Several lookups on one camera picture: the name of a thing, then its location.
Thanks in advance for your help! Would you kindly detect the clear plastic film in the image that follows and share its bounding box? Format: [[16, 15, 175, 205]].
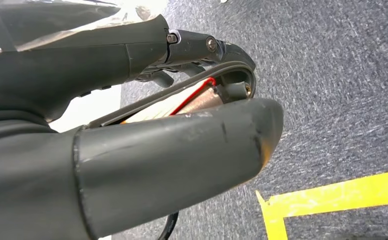
[[0, 0, 169, 62]]

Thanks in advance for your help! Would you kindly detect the yellow floor tape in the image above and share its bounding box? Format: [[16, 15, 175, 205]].
[[255, 168, 388, 240]]

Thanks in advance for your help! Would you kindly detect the black camera cable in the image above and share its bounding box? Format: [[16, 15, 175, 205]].
[[156, 211, 180, 240]]

